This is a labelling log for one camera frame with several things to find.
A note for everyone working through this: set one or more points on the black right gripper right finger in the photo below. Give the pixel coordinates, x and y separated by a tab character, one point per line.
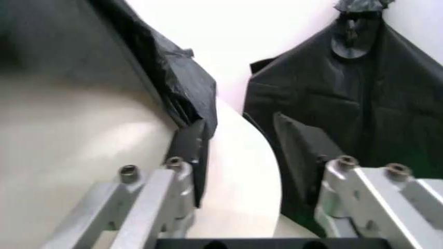
367	202

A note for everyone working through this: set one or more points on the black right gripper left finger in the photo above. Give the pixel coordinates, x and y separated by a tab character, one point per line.
162	197

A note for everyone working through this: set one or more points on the black plastic garbage bag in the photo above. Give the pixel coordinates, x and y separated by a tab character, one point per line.
380	103

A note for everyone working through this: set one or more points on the white plastic trash bin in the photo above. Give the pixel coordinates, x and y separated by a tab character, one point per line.
86	135

